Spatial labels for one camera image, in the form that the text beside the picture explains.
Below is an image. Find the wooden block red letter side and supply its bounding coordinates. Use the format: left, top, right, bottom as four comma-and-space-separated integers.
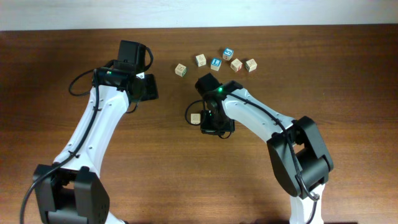
190, 113, 201, 125

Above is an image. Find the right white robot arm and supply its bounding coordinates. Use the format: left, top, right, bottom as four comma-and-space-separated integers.
195, 80, 334, 223

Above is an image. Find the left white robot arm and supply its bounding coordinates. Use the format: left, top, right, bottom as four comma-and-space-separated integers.
33, 67, 159, 223

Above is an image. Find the wooden block green side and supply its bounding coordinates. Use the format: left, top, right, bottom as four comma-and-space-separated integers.
175, 63, 187, 77

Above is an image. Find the blue L wooden block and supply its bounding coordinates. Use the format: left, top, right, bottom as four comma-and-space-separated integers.
210, 58, 221, 71

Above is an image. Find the wooden block red edge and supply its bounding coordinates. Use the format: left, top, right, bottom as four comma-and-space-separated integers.
230, 58, 243, 72

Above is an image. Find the plain wooden block top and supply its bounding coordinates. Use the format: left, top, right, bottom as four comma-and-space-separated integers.
195, 54, 206, 67

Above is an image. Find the wooden block green edge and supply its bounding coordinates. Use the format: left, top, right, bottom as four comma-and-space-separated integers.
245, 58, 257, 72

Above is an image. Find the blue S wooden block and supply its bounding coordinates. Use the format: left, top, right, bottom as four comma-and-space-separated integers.
223, 48, 234, 61

